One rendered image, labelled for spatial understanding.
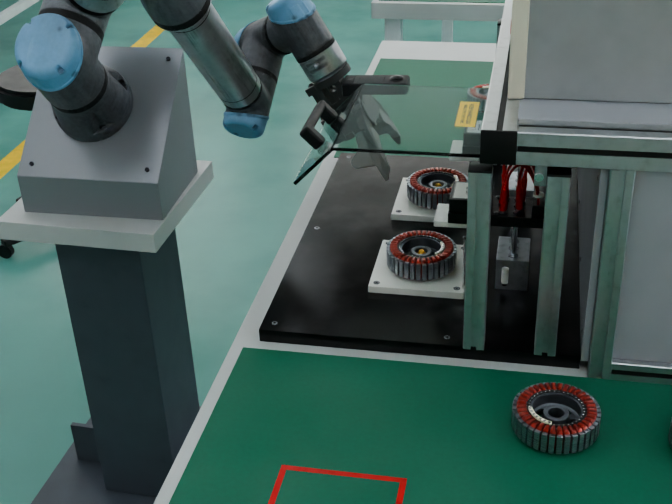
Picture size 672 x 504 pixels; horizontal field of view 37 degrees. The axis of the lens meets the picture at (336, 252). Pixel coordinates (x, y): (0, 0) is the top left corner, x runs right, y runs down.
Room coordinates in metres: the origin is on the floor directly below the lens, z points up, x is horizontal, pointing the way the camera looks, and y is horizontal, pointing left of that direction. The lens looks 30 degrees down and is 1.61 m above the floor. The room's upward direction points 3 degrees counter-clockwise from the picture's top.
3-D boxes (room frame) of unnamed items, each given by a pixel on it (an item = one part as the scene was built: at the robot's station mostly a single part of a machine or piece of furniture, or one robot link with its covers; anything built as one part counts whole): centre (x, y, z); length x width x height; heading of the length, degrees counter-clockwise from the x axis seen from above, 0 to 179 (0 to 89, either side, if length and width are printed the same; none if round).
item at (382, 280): (1.38, -0.14, 0.78); 0.15 x 0.15 x 0.01; 77
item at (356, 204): (1.49, -0.18, 0.76); 0.64 x 0.47 x 0.02; 167
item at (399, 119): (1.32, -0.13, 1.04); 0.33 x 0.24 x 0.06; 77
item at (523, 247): (1.35, -0.28, 0.80); 0.07 x 0.05 x 0.06; 167
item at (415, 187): (1.62, -0.19, 0.80); 0.11 x 0.11 x 0.04
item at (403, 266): (1.38, -0.14, 0.80); 0.11 x 0.11 x 0.04
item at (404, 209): (1.62, -0.19, 0.78); 0.15 x 0.15 x 0.01; 77
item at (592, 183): (1.44, -0.41, 0.92); 0.66 x 0.01 x 0.30; 167
